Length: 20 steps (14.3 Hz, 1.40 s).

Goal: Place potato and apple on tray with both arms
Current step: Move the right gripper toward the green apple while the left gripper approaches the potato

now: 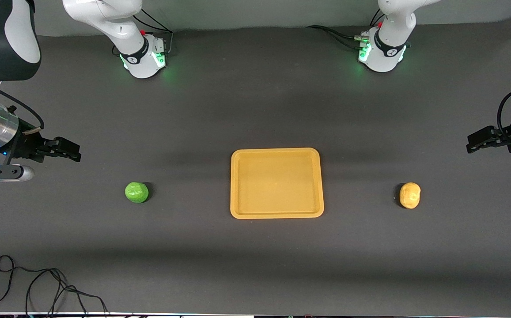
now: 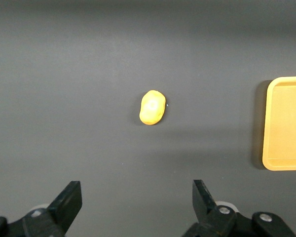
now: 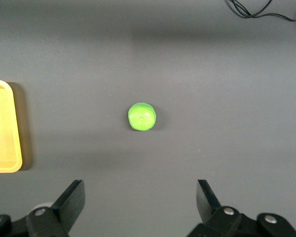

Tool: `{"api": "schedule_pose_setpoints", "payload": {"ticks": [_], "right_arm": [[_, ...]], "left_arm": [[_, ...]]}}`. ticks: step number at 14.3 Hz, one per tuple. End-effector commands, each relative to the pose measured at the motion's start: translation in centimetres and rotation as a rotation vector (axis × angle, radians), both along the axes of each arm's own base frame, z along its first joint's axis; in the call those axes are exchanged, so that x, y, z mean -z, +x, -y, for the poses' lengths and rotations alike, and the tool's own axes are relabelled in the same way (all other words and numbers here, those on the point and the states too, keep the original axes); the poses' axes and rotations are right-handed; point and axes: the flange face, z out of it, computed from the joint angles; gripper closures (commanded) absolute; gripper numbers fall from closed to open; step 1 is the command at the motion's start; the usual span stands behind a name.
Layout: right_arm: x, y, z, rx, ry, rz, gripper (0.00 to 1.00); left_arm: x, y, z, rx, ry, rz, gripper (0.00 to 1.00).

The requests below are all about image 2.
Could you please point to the yellow plastic tray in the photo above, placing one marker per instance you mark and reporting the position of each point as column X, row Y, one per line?
column 286, row 123

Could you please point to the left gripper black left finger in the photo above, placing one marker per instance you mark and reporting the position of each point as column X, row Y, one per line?
column 69, row 197

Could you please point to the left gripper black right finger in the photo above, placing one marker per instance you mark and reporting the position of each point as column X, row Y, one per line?
column 202, row 200

